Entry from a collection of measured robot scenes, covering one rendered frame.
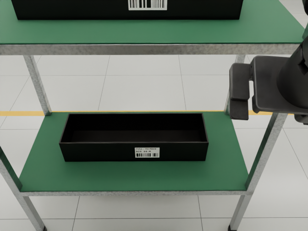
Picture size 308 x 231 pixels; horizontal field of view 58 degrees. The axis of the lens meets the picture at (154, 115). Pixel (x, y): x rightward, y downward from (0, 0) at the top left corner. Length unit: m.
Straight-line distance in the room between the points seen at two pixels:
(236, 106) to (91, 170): 0.88
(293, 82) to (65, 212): 1.31
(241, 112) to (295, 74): 0.07
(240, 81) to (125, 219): 1.15
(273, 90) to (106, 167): 0.91
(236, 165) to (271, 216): 0.42
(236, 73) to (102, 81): 1.89
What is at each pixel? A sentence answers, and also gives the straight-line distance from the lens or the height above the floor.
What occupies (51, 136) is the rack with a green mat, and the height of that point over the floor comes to 0.35.
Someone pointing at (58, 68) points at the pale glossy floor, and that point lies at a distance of 2.43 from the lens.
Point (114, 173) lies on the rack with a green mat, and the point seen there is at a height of 0.35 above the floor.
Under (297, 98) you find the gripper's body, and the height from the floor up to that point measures 1.08.
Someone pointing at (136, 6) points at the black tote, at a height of 0.99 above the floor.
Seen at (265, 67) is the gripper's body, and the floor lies 1.09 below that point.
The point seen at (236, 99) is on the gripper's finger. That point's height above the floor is 1.05.
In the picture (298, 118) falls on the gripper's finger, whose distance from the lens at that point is 0.34.
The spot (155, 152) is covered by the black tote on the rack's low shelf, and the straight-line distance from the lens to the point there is 1.10.
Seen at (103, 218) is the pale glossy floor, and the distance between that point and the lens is 1.43.
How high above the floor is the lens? 1.25
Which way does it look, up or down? 42 degrees down
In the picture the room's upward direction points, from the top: straight up
